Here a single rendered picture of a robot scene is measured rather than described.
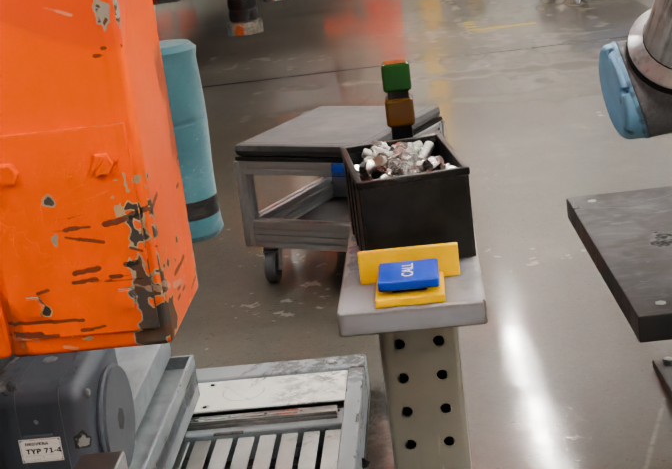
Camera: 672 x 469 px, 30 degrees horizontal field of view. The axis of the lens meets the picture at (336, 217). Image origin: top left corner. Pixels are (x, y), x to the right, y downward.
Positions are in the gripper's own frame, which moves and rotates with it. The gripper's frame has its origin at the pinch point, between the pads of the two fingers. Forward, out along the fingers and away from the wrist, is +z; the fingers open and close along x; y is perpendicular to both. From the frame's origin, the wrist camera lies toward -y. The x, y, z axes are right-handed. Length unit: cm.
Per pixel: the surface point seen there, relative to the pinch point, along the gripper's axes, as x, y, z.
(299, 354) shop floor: -14, -65, 63
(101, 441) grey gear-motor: -104, -18, 38
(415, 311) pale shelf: -82, 14, 27
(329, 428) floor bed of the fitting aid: -47, -31, 61
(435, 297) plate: -81, 16, 25
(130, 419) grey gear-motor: -95, -23, 39
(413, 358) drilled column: -71, 5, 37
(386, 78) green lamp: -52, -7, 4
